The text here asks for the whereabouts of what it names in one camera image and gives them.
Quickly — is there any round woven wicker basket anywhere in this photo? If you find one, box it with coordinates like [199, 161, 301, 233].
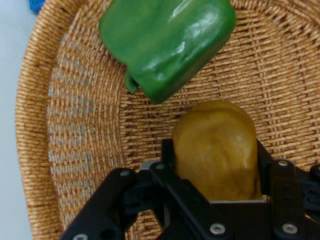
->
[14, 0, 320, 240]

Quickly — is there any green toy bell pepper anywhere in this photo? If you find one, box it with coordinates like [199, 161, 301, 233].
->
[98, 0, 237, 105]

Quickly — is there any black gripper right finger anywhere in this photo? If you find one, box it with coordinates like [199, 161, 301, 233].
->
[254, 139, 320, 240]

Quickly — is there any blue cloth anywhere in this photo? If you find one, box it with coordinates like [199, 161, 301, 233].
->
[28, 0, 48, 15]

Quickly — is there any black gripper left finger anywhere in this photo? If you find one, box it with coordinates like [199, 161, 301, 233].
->
[59, 138, 233, 240]

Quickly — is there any yellow-brown toy potato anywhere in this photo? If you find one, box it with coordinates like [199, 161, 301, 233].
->
[172, 100, 263, 202]

